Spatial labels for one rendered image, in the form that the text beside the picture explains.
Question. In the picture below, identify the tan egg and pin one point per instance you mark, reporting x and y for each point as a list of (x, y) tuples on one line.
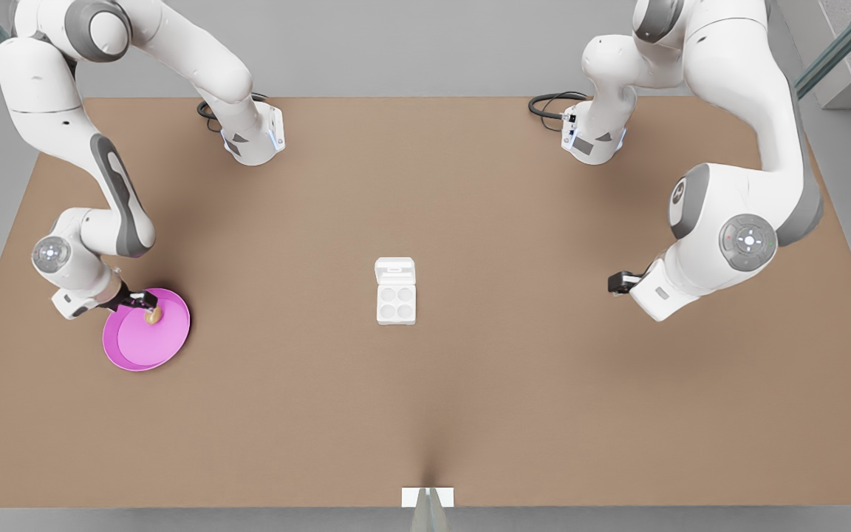
[(153, 315)]

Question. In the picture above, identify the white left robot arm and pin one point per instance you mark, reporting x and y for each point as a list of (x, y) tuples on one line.
[(743, 140)]

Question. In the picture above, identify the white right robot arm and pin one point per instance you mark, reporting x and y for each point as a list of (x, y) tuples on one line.
[(49, 96)]

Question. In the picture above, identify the white egg box lid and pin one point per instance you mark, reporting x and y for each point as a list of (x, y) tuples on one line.
[(395, 270)]

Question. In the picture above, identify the white egg box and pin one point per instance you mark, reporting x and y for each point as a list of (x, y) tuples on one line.
[(396, 304)]

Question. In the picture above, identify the pink round plate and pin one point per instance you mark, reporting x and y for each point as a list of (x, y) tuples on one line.
[(146, 336)]

